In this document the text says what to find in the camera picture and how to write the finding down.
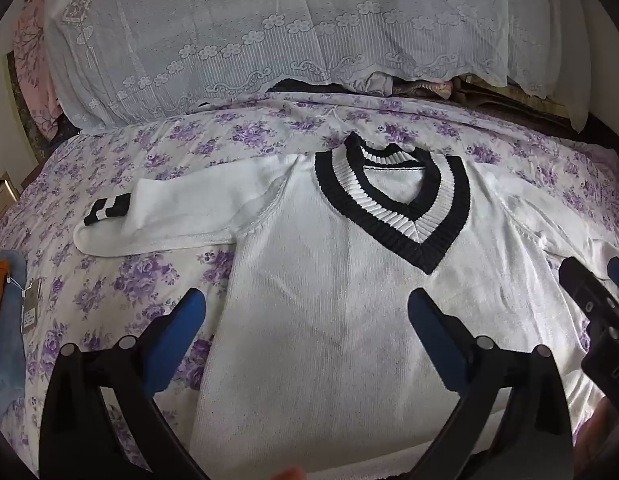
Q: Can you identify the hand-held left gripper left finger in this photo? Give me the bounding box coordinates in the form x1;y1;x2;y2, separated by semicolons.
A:
39;287;210;480

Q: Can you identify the pink cloth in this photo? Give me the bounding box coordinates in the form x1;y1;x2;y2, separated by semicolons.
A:
12;0;65;142

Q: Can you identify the grey paper tag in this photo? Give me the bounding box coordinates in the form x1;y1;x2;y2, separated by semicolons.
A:
20;281;43;334

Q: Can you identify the person's right hand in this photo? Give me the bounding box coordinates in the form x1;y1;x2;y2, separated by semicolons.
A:
575;402;619;478

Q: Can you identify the blue cloth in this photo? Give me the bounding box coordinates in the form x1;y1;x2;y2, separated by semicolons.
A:
0;249;31;417

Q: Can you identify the purple floral bedsheet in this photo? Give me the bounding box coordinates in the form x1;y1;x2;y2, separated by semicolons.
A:
0;91;619;480

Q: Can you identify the white sweater with black trim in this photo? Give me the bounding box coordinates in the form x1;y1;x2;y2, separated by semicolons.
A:
73;132;619;478

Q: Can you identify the white lace cover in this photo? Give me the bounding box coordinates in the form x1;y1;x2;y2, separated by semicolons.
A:
42;0;593;132

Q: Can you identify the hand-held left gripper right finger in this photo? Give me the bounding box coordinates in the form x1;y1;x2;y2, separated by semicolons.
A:
408;288;575;480

